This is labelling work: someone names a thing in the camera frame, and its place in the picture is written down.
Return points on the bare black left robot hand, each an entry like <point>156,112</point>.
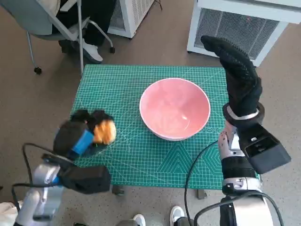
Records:
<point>70,134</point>

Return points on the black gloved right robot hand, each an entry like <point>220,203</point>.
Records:
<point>242,82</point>

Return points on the orange striped toy bread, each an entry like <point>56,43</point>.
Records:
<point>105,131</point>

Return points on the pink bowl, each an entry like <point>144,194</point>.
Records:
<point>174,108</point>

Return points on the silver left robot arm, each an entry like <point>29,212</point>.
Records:
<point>42,197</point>

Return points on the large white mesh cabinet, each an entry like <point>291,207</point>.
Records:
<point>235,26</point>

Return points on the green cutting mat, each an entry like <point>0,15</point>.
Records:
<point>131,160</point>

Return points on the person in white clothing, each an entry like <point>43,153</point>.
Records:
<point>7,212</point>

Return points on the seated person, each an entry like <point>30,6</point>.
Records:
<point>96,16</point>

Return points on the grey office chair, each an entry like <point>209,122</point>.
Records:
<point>28,16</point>

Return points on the small white mesh cabinet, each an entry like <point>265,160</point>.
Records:
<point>134,11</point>

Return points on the person with white shoes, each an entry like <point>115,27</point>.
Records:
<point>176,213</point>

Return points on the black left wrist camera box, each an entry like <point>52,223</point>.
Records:
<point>87,179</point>

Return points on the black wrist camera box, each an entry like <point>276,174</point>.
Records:
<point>87,179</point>
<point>268,150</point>

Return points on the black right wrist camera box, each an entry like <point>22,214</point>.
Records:
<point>268,150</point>

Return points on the grey table leg bracket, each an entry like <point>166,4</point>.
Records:
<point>201,193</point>
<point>118,190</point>

